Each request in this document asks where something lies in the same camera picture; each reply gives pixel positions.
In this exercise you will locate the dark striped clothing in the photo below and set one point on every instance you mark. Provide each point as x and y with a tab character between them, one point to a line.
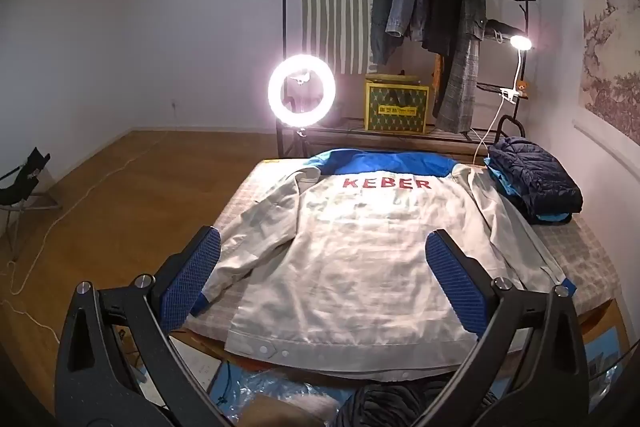
390	407

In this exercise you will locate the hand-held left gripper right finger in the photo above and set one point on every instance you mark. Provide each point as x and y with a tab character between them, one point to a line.
457	278

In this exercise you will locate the green yellow patterned box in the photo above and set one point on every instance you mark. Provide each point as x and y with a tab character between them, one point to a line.
395	107

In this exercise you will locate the orange wooden board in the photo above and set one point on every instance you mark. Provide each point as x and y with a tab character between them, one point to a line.
437	77

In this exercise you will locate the grey plaid hanging coat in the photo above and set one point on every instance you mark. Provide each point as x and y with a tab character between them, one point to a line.
467	57

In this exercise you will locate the black metal clothes rack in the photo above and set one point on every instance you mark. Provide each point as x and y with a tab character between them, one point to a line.
285	7

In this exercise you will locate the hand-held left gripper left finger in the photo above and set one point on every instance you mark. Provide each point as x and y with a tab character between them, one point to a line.
192	278

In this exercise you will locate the black folding chair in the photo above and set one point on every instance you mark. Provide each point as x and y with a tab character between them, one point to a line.
27	172

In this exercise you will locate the navy folded puffer jacket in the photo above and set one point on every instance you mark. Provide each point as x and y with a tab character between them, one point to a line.
535	172

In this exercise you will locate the small teddy bear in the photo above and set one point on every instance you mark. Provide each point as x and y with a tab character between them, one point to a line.
522	87

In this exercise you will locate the grey checked blanket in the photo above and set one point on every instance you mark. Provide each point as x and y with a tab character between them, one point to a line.
580	252

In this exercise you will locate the wooden bed frame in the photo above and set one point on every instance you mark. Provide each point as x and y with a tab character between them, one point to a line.
595	314

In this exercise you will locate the white clip lamp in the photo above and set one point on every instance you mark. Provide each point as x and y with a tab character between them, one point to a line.
520	43

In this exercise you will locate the landscape wall mural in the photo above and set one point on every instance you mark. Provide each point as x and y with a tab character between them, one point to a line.
610	57

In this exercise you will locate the white and blue jacket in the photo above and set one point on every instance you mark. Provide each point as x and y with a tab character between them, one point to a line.
350	247

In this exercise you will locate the white paper sheet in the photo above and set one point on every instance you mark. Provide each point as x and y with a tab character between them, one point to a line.
205	368

